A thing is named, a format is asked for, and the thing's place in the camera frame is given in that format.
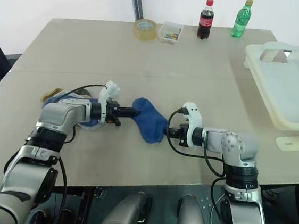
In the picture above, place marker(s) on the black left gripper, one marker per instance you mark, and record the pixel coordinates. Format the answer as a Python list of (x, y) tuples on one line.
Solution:
[(112, 112)]

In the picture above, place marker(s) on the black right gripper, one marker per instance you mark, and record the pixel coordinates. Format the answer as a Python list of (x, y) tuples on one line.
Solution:
[(182, 132)]

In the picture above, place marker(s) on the dark blue sock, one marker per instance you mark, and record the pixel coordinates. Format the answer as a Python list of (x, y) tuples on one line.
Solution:
[(149, 121)]

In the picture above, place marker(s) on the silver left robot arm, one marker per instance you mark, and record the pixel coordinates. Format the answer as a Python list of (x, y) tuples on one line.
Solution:
[(58, 113)]

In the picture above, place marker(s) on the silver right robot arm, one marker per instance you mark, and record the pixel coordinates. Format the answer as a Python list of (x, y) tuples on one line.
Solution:
[(231, 147)]

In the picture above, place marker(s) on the light blue white sock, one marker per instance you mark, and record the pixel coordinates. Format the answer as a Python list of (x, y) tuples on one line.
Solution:
[(89, 123)]

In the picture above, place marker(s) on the tan brown sock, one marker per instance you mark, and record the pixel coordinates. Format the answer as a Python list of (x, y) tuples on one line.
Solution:
[(50, 94)]

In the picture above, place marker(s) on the white plastic basket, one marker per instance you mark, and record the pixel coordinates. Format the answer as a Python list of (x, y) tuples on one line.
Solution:
[(288, 86)]

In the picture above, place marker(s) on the clear packing tape roll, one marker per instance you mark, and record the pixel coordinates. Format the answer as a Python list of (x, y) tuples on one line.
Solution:
[(145, 34)]

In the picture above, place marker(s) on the grey rounded robot leg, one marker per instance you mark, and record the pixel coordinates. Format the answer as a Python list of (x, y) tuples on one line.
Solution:
[(128, 208), (193, 215)]

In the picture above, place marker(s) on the clear box of coloured pins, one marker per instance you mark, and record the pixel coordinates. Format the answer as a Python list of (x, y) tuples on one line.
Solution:
[(170, 34)]

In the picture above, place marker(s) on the cola bottle with red cap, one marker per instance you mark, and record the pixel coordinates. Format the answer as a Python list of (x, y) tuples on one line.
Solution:
[(205, 22)]

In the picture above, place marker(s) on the green plastic bottle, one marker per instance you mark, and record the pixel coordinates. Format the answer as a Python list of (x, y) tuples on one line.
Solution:
[(240, 22)]

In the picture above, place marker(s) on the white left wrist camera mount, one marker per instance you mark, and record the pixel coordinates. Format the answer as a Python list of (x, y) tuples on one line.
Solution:
[(109, 89)]

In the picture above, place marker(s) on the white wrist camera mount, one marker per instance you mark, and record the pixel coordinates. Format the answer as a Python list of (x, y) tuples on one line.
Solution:
[(194, 115), (109, 89)]

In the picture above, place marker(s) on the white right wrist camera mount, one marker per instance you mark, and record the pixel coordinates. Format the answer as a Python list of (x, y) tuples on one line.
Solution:
[(194, 115)]

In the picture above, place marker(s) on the black table frame leg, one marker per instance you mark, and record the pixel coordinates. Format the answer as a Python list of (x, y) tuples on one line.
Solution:
[(86, 207)]

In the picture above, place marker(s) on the dark metal wall post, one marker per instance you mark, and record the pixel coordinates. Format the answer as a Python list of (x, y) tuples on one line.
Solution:
[(137, 1)]

